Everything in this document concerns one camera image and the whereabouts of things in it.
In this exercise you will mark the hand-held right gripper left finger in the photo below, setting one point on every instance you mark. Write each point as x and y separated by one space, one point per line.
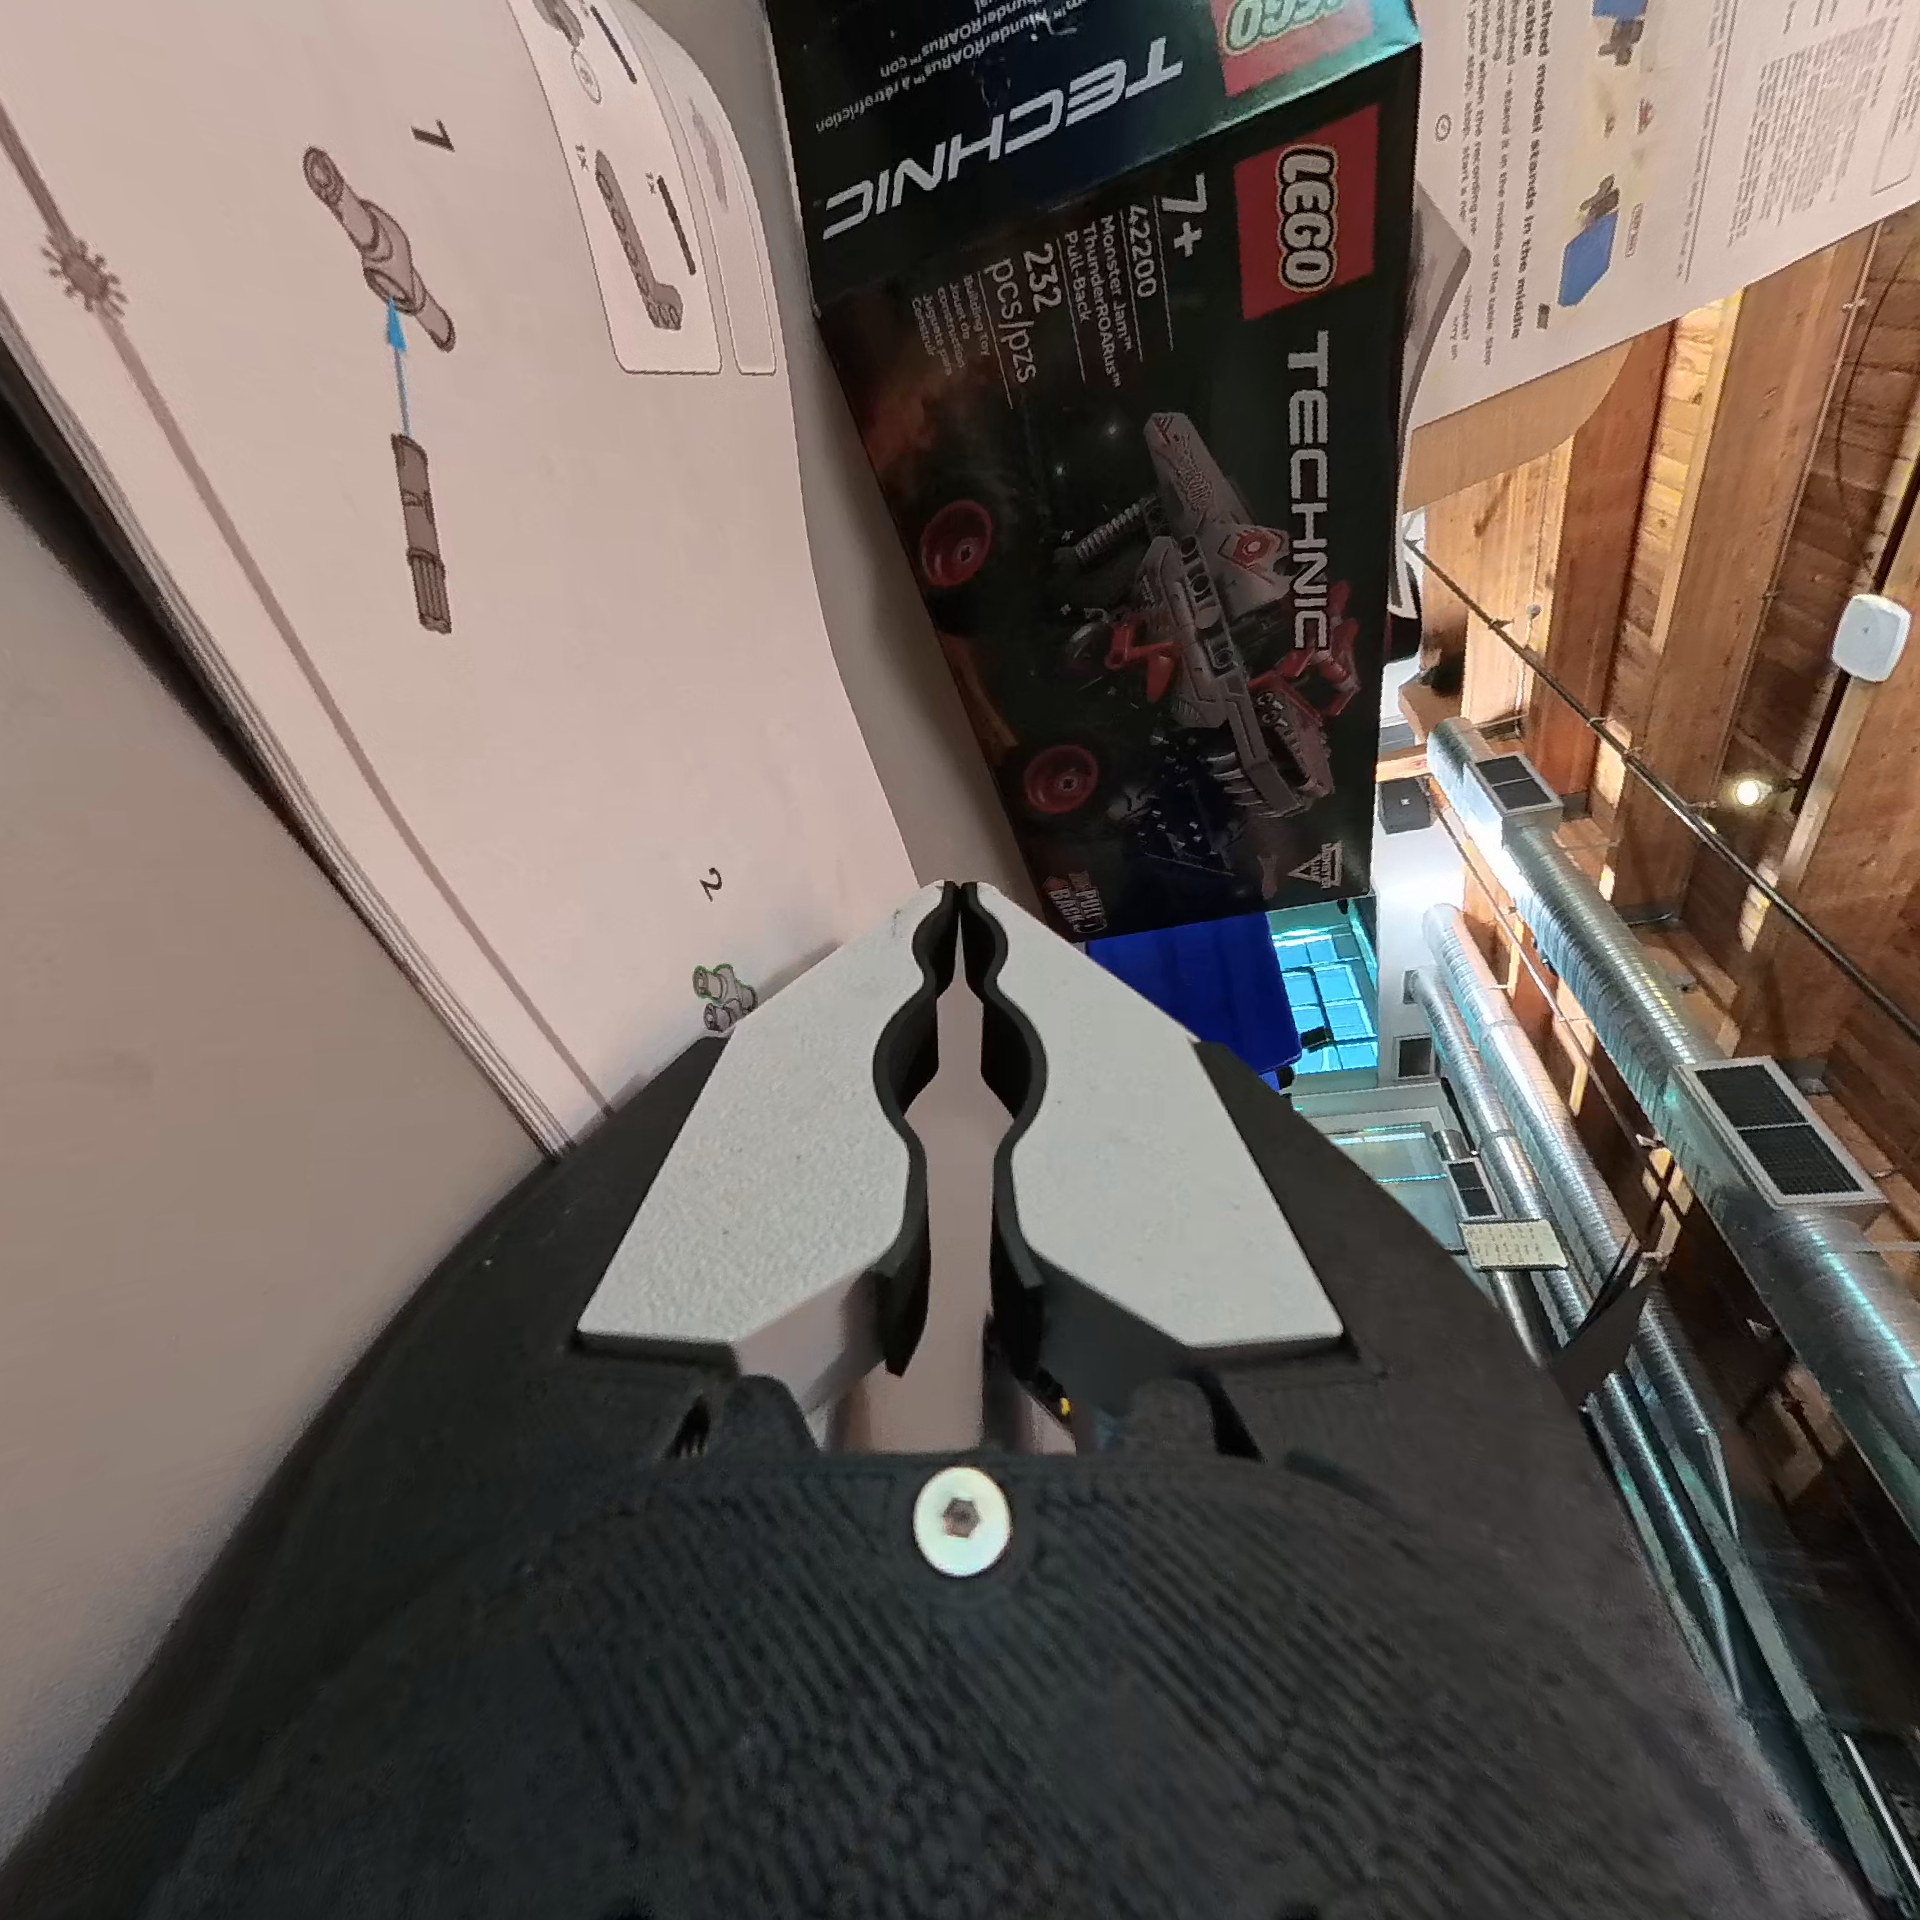
764 1185

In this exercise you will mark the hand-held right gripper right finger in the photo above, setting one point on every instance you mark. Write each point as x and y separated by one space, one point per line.
1153 1198

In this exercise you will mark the blue plastic bin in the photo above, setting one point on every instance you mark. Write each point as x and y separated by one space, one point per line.
1188 991

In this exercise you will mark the building instruction booklet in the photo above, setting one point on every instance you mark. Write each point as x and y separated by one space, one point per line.
523 599

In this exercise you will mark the black ceiling conduit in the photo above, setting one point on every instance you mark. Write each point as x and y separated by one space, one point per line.
1649 781

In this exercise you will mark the dark toy set box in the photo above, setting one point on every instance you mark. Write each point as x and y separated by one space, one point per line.
1112 494

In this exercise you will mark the ceiling spot lamp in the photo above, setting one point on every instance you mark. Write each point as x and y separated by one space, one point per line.
1748 790

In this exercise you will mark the white ceiling sensor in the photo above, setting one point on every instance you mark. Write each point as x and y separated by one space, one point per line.
1873 637

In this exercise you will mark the printed paper sheet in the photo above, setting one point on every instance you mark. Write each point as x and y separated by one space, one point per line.
1649 164

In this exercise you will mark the silver ventilation duct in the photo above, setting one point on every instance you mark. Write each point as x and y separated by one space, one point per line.
1649 973
1516 1095

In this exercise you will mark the duct vent grille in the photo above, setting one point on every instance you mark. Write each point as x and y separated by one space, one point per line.
1776 1133

